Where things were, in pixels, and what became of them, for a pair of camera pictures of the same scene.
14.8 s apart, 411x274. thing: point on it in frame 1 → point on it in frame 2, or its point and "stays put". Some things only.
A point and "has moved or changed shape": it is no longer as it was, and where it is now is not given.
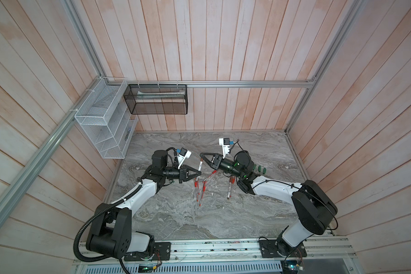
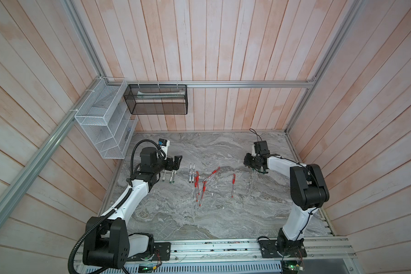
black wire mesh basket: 157,99 stays put
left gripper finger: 198,172 → 177,161
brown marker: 229,192 has moved or changed shape
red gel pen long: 203,192 stays put
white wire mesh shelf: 105,116 stays put
